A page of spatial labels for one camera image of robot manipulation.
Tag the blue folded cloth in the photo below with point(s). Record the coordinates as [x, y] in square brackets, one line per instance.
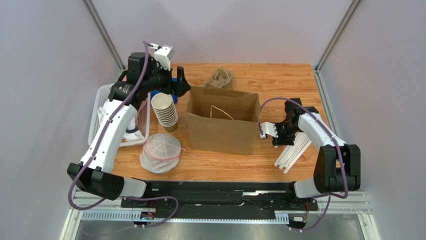
[174, 98]

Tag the white plastic basket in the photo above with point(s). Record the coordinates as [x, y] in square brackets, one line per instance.
[141, 120]

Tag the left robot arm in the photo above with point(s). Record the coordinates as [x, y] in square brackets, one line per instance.
[145, 73]

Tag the brown paper bag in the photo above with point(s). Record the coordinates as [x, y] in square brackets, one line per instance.
[224, 121]

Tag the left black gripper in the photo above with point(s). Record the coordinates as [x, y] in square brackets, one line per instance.
[179, 88]

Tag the cardboard cup carrier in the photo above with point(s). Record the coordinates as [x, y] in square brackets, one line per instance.
[222, 78]

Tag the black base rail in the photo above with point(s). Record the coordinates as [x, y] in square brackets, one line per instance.
[221, 200]

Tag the bundle of white straws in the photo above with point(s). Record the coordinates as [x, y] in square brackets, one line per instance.
[291, 153]

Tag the white mesh food cover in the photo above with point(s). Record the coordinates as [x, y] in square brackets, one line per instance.
[161, 153]

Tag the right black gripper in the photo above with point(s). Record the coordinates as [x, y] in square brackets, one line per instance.
[279, 133]

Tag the white crumpled cloth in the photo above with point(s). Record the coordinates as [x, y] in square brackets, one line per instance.
[132, 133]

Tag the stack of paper cups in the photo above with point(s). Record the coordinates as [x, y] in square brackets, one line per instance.
[165, 111]

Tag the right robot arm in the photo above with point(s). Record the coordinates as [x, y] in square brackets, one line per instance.
[337, 169]

